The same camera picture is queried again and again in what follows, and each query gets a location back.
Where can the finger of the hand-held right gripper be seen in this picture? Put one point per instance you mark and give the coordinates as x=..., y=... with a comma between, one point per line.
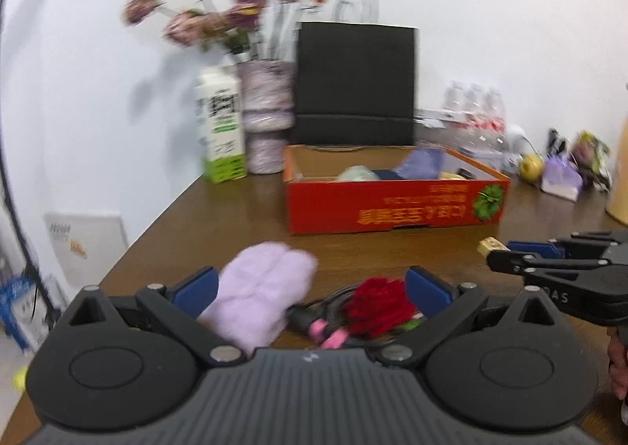
x=535, y=249
x=520, y=262

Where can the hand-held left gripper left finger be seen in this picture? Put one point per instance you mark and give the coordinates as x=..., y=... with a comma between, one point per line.
x=196, y=290

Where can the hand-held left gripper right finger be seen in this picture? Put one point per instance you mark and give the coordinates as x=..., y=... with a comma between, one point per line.
x=429, y=290

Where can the small beige block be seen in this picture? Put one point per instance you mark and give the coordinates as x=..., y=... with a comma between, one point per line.
x=493, y=246

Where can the purple fuzzy headband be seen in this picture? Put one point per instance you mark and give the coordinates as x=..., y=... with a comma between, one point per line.
x=260, y=293

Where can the red cardboard box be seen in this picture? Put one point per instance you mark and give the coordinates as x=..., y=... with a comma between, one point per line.
x=387, y=204

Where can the navy glasses case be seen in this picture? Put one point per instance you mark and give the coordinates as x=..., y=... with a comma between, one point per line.
x=388, y=175

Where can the purple knitted cloth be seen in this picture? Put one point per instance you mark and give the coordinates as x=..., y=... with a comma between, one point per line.
x=421, y=163

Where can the pearly shell hair clip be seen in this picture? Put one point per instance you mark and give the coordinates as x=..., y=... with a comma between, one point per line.
x=357, y=173

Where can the person's right hand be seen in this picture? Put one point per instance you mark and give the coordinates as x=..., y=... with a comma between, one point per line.
x=619, y=366

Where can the purple gift box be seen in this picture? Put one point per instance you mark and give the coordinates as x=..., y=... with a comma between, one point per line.
x=562, y=177

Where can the yellow apple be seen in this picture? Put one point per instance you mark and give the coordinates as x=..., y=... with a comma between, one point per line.
x=531, y=167

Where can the grey metal tin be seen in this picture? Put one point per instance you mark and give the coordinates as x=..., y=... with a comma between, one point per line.
x=483, y=155

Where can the colourful flower figurine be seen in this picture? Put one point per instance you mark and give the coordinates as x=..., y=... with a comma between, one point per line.
x=591, y=155

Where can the yellow white plush toy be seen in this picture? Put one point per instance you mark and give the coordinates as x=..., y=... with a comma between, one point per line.
x=454, y=175

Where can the beige cylinder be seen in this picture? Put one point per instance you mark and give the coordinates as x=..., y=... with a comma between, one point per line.
x=619, y=170

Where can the white flat box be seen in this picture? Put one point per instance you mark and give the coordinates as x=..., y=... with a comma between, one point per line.
x=86, y=244

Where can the clear water bottle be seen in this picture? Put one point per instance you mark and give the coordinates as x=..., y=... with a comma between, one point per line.
x=475, y=106
x=454, y=104
x=494, y=111

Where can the clear plastic lidded container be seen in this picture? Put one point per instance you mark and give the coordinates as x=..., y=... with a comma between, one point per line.
x=434, y=123

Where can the white green milk carton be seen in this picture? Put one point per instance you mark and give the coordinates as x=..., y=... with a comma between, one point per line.
x=223, y=131

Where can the blue plastic crate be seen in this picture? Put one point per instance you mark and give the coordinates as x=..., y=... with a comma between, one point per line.
x=22, y=307

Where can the pink mottled vase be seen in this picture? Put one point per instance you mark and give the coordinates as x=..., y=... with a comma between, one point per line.
x=267, y=119

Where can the yellow green ball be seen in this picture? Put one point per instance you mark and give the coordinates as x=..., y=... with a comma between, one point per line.
x=19, y=379

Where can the black light stand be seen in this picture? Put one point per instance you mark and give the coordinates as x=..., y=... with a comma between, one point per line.
x=14, y=180

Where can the black paper bag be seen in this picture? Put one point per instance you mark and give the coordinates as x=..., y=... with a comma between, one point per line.
x=355, y=82

